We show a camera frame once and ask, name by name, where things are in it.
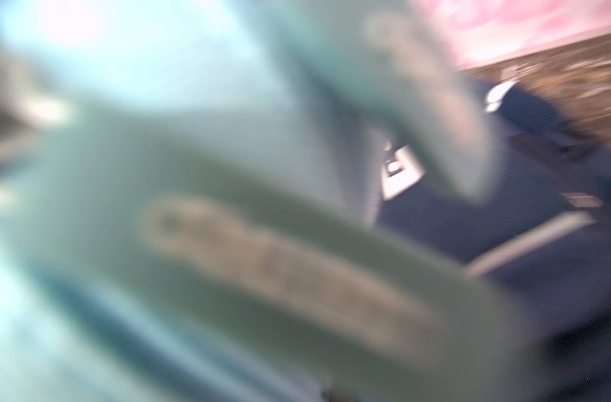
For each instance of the light blue pencil pouch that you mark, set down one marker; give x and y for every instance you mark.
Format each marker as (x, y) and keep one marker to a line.
(187, 202)

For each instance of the navy blue student backpack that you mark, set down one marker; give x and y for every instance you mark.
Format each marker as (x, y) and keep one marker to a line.
(543, 237)

